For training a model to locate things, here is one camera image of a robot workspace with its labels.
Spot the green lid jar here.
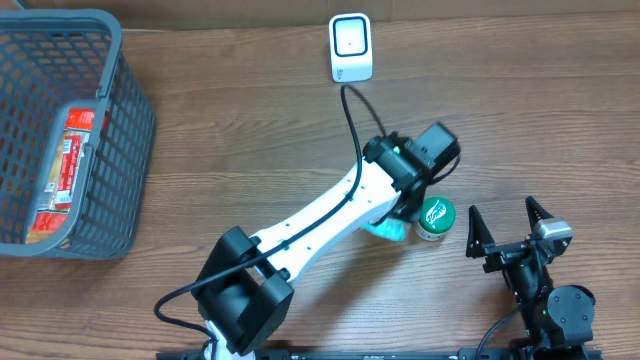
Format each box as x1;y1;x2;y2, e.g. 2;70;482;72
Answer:
413;197;457;241

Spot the white barcode scanner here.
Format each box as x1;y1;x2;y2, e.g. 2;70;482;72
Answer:
328;13;373;83

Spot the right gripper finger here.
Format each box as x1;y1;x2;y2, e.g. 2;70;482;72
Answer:
466;205;495;258
525;196;554;234

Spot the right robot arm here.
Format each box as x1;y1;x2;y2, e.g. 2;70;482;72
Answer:
466;196;602;359

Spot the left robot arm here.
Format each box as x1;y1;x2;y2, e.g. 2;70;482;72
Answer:
191;133;451;359

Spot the grey plastic shopping basket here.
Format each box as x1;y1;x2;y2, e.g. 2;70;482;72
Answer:
1;9;156;259

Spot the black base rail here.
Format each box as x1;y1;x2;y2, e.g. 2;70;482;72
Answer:
155;348;603;360

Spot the teal tissue packet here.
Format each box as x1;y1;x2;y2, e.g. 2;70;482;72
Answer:
362;219;407;242

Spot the orange spaghetti package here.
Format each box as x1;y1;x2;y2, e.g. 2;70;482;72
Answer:
26;107;95;244

